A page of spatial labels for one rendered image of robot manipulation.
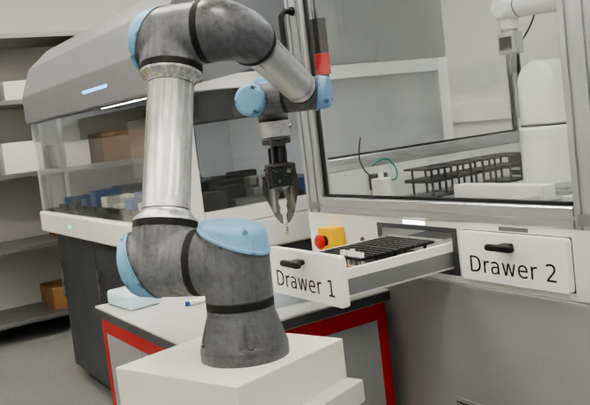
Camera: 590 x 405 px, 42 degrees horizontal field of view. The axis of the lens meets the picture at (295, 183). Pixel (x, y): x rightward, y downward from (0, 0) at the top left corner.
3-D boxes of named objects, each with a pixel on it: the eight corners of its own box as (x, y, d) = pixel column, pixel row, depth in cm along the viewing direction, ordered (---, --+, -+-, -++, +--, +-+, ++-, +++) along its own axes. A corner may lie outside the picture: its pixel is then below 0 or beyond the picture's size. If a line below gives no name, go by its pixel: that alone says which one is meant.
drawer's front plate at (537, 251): (570, 294, 149) (564, 239, 148) (463, 278, 174) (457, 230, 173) (575, 292, 150) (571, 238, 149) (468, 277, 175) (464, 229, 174)
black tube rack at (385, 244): (363, 287, 169) (360, 258, 168) (319, 278, 183) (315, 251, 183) (436, 267, 180) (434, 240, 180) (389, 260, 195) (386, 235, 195)
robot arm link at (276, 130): (257, 123, 191) (289, 119, 192) (259, 141, 192) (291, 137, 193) (259, 123, 184) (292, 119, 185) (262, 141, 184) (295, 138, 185)
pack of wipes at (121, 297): (161, 303, 211) (160, 287, 211) (130, 312, 205) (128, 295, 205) (138, 297, 223) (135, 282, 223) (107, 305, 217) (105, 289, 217)
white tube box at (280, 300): (268, 310, 189) (265, 295, 189) (256, 304, 197) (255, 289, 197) (312, 300, 194) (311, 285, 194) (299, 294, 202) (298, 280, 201)
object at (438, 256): (345, 299, 161) (342, 271, 160) (282, 285, 183) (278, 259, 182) (478, 262, 182) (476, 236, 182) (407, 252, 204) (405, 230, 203)
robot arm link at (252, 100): (275, 79, 170) (291, 80, 180) (229, 85, 174) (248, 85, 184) (278, 114, 171) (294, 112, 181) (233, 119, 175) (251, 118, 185)
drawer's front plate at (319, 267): (344, 308, 159) (338, 256, 158) (272, 291, 183) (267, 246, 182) (350, 307, 160) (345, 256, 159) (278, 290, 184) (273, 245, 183)
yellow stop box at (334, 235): (332, 255, 211) (329, 228, 210) (317, 252, 217) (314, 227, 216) (347, 251, 213) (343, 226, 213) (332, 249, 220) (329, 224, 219)
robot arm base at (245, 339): (256, 372, 119) (250, 309, 119) (183, 365, 127) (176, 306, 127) (305, 344, 132) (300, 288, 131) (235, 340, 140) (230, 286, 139)
